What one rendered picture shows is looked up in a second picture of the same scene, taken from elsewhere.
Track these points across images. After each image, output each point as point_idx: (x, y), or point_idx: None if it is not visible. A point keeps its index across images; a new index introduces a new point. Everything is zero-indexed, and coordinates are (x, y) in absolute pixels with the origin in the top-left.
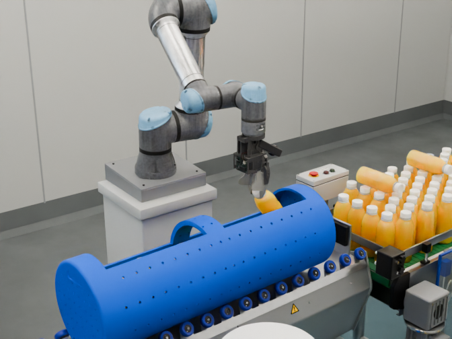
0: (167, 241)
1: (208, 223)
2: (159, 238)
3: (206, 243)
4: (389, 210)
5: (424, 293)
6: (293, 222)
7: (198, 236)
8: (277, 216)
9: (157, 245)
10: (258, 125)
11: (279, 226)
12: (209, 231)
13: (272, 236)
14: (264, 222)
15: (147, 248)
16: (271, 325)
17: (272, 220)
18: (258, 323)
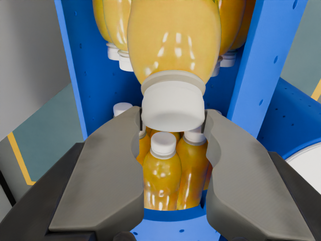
0: (5, 89)
1: (177, 235)
2: (3, 108)
3: (211, 237)
4: None
5: None
6: (300, 13)
7: (88, 133)
8: (264, 71)
9: (12, 105)
10: None
11: (275, 78)
12: (197, 236)
13: (268, 106)
14: (248, 125)
15: (17, 121)
16: (306, 158)
17: (259, 96)
18: (290, 163)
